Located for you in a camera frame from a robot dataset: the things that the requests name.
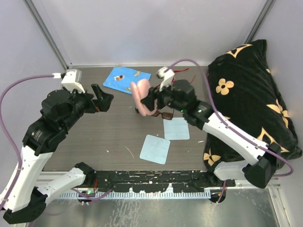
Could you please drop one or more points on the red sunglasses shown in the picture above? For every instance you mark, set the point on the red sunglasses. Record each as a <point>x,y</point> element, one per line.
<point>178,71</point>

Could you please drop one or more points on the black floral plush pillow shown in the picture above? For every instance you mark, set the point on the black floral plush pillow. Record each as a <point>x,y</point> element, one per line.
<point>245,93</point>

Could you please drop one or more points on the blue cartoon print cloth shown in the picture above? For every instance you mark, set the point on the blue cartoon print cloth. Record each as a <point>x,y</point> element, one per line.
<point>120,78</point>

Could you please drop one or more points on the pink glasses case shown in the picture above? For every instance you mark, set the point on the pink glasses case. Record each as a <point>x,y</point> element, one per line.
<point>140,91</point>

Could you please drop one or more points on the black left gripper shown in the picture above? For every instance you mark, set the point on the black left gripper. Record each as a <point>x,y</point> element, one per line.
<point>102,103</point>

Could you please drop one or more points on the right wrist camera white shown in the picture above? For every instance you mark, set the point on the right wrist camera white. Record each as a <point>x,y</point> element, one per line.
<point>166,75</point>

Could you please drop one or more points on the light blue cloth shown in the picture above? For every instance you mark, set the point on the light blue cloth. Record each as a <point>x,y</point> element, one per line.
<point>176,129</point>
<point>155,149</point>

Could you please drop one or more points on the aluminium front rail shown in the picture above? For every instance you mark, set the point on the aluminium front rail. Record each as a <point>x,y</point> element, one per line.
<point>88,193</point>

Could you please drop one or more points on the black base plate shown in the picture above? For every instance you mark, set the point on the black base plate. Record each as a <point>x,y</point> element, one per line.
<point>153,181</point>

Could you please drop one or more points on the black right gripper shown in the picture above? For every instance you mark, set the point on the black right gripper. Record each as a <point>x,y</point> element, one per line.
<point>152,95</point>

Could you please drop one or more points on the tortoiseshell brown sunglasses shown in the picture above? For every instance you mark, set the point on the tortoiseshell brown sunglasses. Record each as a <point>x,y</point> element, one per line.
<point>164,115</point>

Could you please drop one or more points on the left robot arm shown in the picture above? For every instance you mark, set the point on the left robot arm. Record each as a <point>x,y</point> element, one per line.
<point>27,201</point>

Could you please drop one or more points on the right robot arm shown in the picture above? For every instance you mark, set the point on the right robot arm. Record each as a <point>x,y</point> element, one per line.
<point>260,160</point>

